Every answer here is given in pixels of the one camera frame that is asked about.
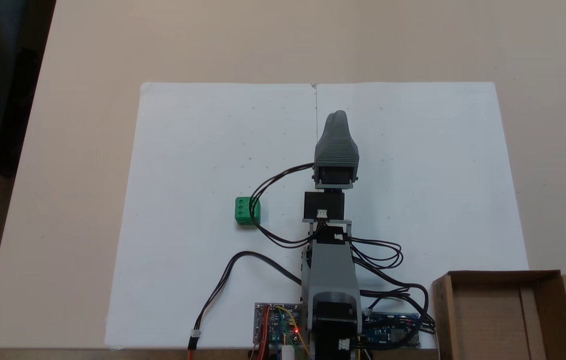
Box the black gripper motor cable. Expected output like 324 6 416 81
249 162 324 250

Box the brown cardboard box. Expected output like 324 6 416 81
431 270 566 360

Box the black elbow motor cable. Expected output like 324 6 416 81
360 282 437 337

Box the black cable with white connector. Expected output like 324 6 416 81
186 251 304 360

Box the black wrist motor cable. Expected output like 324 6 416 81
347 237 405 271

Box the green die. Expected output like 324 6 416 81
234 196 262 227

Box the blue circuit board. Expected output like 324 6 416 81
363 312 421 349

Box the grey circuit board with wires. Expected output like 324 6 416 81
254 302 304 347

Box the yellow wire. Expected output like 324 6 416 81
275 305 311 357

